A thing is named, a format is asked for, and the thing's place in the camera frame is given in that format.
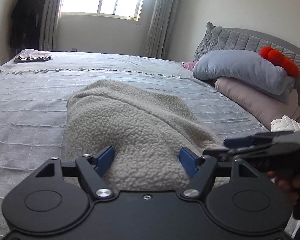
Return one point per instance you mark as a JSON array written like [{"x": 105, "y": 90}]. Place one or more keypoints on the red plush toy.
[{"x": 278, "y": 59}]

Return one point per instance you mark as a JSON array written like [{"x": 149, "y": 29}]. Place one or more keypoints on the blue-grey pillow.
[{"x": 244, "y": 65}]

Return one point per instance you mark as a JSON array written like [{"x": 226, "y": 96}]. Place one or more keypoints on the grey checked bedspread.
[{"x": 33, "y": 98}]

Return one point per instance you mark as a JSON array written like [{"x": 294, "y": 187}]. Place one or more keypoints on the grey upholstered headboard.
[{"x": 269, "y": 38}]

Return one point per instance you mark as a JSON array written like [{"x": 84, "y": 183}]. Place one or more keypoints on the right grey curtain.
[{"x": 158, "y": 36}]

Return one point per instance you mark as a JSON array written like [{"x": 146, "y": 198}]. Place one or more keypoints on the left grey curtain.
[{"x": 48, "y": 30}]

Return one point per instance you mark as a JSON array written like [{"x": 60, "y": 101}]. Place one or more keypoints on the grey curtain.
[
  {"x": 158, "y": 36},
  {"x": 48, "y": 30}
]

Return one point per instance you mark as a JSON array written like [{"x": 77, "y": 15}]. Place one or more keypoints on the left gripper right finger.
[{"x": 201, "y": 171}]

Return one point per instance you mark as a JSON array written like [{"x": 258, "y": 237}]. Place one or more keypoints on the person right hand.
[{"x": 286, "y": 185}]

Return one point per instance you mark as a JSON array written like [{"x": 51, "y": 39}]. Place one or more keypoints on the white quilted cloth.
[{"x": 284, "y": 124}]

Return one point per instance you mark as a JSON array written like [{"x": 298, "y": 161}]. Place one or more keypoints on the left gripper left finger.
[{"x": 91, "y": 169}]

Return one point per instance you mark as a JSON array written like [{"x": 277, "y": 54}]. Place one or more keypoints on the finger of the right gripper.
[
  {"x": 221, "y": 154},
  {"x": 253, "y": 140}
]

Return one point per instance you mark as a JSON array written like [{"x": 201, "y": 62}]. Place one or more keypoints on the dark hanging coat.
[{"x": 26, "y": 23}]

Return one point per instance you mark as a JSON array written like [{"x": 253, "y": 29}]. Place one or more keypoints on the grey quilted cushion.
[{"x": 218, "y": 38}]

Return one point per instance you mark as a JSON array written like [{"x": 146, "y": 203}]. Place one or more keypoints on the small pink pillow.
[{"x": 189, "y": 65}]

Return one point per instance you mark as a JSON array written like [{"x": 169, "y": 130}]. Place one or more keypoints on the cream fleece jacket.
[{"x": 146, "y": 130}]

